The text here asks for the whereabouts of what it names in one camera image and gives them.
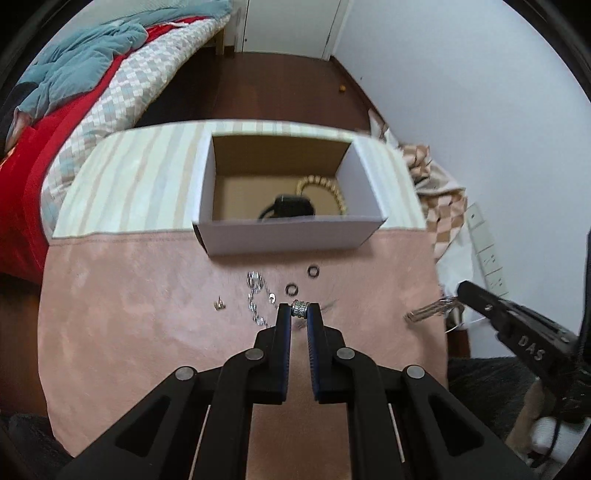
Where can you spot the white power strip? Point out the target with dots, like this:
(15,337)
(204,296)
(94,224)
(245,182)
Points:
(487,256)

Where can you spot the small silver earring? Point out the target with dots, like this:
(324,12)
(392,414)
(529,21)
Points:
(218,303)

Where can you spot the pink cloth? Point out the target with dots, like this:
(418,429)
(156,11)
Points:
(138,323)

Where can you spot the black watch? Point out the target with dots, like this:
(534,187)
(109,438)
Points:
(290,206)

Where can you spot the cream striped cloth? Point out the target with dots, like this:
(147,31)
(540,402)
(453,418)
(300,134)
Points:
(138,184)

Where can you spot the white cardboard box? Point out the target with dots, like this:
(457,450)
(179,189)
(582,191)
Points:
(286,230)

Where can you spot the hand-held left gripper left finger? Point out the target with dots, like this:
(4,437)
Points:
(286,333)

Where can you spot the checkered quilt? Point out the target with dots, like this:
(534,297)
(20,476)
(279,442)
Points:
(134,87)

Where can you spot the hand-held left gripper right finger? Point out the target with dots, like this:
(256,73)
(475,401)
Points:
(311,333)

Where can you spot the teal blanket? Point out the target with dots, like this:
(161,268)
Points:
(83,50)

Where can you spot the white door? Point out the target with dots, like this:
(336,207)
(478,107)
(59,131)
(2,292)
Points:
(288,25)

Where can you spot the beige checkered cloth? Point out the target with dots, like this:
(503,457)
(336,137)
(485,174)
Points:
(436,194)

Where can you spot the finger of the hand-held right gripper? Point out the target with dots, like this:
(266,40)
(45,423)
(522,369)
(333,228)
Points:
(480,297)

